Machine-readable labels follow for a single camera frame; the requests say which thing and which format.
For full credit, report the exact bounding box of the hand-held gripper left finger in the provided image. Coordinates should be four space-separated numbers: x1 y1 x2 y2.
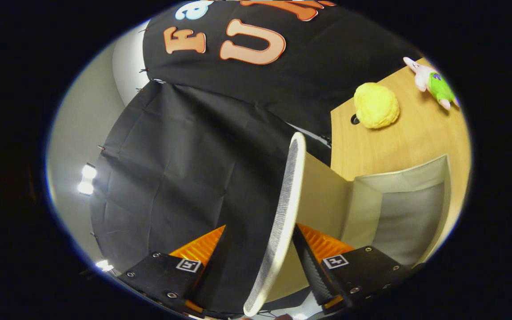
117 224 234 315

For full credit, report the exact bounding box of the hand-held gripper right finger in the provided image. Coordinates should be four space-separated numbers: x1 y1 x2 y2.
292 224 421 312

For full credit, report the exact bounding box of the grey fabric storage box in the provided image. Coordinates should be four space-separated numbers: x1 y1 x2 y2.
243 132 453 317

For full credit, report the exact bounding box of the narrow ceiling light strip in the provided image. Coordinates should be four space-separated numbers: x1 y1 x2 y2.
77 164 98 196

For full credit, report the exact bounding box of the yellow plush ball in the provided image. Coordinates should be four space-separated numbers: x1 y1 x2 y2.
354 82 400 130

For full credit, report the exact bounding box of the pink and green plush toy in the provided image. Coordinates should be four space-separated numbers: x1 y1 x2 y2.
403 56 460 111

